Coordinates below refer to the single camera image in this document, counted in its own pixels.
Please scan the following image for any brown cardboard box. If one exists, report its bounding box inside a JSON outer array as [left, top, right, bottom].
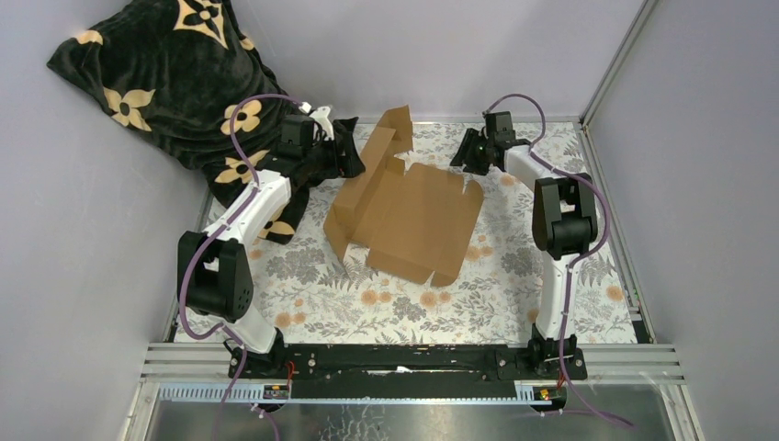
[[323, 106, 484, 288]]

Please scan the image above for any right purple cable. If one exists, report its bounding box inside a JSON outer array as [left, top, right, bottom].
[[482, 93, 637, 432]]

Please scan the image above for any aluminium frame rail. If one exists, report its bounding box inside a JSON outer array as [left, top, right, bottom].
[[123, 343, 703, 440]]

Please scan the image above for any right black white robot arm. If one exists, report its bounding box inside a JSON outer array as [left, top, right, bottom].
[[450, 111, 598, 379]]

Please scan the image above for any purple cable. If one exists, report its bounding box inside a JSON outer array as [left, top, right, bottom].
[[176, 93, 312, 441], [482, 93, 637, 432]]

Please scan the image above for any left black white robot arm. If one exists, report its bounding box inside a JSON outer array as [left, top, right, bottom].
[[177, 109, 366, 378]]

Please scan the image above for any black floral plush blanket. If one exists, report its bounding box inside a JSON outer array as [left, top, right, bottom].
[[47, 0, 299, 206]]

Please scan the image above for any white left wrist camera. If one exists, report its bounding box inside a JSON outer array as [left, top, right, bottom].
[[299, 102, 334, 141]]

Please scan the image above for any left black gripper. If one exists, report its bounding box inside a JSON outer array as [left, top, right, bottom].
[[301, 131, 365, 179]]

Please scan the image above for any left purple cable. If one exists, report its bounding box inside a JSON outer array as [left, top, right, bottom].
[[176, 93, 312, 441]]

